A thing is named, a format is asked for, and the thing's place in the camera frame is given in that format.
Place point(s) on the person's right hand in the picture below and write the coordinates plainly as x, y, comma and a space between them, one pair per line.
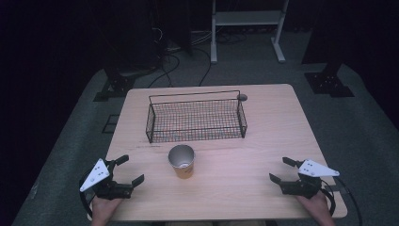
320, 210

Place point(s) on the black stand with base plate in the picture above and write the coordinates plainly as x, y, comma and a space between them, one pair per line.
329, 83
117, 84

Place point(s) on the person's left hand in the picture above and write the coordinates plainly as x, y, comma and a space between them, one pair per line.
102, 212

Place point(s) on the white metal stand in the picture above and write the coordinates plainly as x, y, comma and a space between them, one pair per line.
247, 18

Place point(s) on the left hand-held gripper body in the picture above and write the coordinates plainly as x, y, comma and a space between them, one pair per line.
103, 188

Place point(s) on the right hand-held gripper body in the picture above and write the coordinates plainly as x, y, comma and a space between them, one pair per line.
309, 185

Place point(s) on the orange paper cup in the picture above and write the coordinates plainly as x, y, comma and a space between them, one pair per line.
183, 166

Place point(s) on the small grey round object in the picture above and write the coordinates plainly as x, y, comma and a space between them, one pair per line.
242, 97

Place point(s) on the black square floor frame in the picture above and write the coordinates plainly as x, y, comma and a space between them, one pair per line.
110, 124

